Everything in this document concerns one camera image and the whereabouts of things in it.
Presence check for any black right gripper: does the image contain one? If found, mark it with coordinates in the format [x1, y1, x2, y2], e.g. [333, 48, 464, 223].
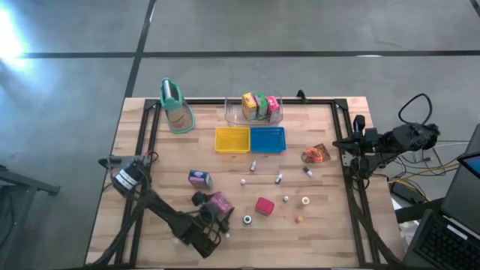
[332, 115, 380, 170]

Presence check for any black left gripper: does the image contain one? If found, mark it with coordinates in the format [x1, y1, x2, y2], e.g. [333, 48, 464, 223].
[179, 190, 236, 260]

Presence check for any pink mini cereal box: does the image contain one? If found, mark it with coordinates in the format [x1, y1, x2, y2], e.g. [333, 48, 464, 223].
[207, 190, 233, 214]

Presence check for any orange taco seasoning packet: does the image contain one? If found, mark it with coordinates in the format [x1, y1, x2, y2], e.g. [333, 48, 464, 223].
[301, 142, 332, 165]

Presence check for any blue mini cereal box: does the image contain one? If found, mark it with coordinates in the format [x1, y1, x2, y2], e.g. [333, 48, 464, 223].
[187, 169, 214, 190]

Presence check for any red-lidded smoked paprika tin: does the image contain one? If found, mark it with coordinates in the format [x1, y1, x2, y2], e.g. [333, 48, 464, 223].
[254, 196, 276, 218]

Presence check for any red mini cereal box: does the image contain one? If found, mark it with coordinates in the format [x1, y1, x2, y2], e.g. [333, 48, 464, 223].
[265, 95, 282, 124]

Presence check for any green mini cereal box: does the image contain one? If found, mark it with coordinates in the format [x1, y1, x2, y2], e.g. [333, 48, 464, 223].
[253, 91, 269, 120]

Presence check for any yellow mini cereal box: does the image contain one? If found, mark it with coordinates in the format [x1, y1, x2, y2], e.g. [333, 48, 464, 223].
[241, 92, 258, 122]

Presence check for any yellow plastic basket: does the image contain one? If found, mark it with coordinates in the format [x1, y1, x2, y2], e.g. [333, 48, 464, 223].
[214, 126, 251, 155]

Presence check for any blue plastic basket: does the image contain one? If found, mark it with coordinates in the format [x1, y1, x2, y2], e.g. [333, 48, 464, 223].
[249, 126, 288, 155]

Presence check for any black power adapter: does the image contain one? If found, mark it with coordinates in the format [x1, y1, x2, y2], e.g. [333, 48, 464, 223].
[389, 181, 417, 206]

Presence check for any clear plastic bin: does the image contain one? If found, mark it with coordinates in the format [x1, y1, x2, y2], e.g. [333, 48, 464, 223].
[223, 91, 285, 128]

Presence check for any black stand bar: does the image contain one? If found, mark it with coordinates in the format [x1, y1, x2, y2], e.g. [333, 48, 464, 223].
[394, 197, 446, 225]

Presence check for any white paper sheet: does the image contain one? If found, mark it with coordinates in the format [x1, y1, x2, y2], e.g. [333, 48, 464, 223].
[397, 220, 420, 247]

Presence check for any laptop with blue screen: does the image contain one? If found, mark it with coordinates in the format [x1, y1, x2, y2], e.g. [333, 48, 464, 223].
[457, 151, 480, 180]

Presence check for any grey open laptop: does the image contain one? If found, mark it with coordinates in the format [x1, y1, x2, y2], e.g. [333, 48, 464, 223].
[403, 123, 480, 270]

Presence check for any black side desk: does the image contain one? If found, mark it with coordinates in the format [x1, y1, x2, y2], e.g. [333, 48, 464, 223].
[0, 164, 61, 270]

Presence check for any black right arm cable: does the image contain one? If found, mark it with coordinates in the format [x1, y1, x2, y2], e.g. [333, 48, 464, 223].
[397, 92, 434, 127]

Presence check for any yellow floor cable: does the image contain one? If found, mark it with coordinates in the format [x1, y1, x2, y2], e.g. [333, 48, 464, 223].
[389, 163, 461, 188]

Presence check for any black aluminium table frame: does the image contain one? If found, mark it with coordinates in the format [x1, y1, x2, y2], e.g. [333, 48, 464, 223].
[89, 97, 404, 269]

